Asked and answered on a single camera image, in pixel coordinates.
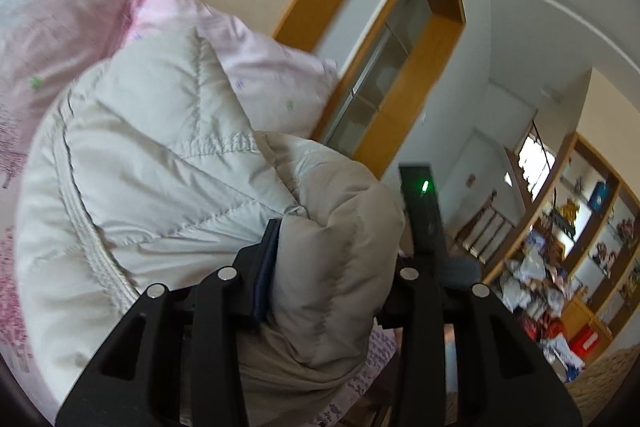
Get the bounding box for wooden chair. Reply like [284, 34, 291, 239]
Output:
[452, 189, 517, 265]

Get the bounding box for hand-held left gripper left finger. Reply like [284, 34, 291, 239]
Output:
[55, 219, 282, 427]

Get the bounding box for pile of clutter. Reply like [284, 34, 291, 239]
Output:
[497, 227, 586, 383]

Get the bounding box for wooden shelf unit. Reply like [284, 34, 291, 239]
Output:
[480, 132, 640, 365]

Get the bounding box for blue box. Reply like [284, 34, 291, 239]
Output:
[587, 182, 612, 212]

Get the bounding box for pink floral bed sheet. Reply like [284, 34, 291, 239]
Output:
[0, 102, 401, 427]

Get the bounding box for beige fluffy rug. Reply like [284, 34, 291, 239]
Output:
[562, 347, 640, 427]

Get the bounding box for white door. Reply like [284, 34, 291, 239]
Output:
[440, 129, 507, 248]

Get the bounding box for window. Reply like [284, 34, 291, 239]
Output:
[517, 122, 558, 202]

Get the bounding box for red box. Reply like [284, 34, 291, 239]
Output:
[570, 324, 603, 358]

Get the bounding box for wooden framed glass partition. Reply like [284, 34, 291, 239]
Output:
[272, 0, 468, 182]

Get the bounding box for grey puffer jacket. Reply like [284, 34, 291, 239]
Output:
[15, 27, 407, 427]

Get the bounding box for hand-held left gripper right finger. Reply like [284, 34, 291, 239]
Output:
[379, 266, 583, 427]

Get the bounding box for pink floral pillow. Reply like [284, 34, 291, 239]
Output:
[131, 0, 342, 142]
[0, 0, 166, 190]

